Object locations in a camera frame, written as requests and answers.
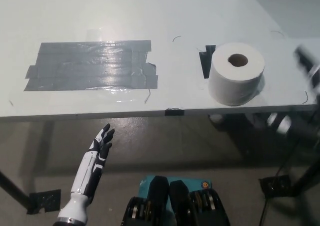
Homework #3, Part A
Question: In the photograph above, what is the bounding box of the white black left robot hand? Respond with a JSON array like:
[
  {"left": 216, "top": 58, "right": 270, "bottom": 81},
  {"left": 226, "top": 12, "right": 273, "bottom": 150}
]
[{"left": 57, "top": 123, "right": 116, "bottom": 224}]

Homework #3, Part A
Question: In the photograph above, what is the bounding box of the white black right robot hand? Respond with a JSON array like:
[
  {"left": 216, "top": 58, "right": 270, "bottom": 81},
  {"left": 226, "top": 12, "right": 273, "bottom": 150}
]
[{"left": 292, "top": 45, "right": 320, "bottom": 94}]

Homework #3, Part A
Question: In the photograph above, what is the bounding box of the white toilet paper roll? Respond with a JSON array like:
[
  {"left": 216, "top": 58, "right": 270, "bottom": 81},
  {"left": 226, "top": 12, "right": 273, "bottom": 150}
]
[{"left": 207, "top": 42, "right": 266, "bottom": 106}]

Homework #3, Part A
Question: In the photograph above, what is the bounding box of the black tape square spot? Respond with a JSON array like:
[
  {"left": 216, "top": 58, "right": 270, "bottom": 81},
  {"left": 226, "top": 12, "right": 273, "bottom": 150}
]
[{"left": 198, "top": 45, "right": 217, "bottom": 79}]

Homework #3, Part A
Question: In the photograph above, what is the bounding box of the grey person shoe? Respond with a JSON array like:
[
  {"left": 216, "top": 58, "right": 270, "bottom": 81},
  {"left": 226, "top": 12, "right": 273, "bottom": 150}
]
[{"left": 209, "top": 114, "right": 224, "bottom": 124}]

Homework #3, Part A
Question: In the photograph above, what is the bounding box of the black table leg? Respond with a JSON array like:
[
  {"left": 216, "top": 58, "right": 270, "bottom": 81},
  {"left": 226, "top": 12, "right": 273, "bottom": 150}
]
[
  {"left": 0, "top": 170, "right": 30, "bottom": 208},
  {"left": 291, "top": 160, "right": 320, "bottom": 196}
]

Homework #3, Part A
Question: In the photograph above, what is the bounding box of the grey duct tape patch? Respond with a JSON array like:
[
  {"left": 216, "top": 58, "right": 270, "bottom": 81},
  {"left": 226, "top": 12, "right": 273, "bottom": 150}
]
[{"left": 22, "top": 39, "right": 160, "bottom": 92}]

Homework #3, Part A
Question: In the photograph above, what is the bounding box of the thin black cable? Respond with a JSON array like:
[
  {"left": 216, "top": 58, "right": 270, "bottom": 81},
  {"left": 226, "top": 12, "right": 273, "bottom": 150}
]
[{"left": 258, "top": 106, "right": 317, "bottom": 226}]

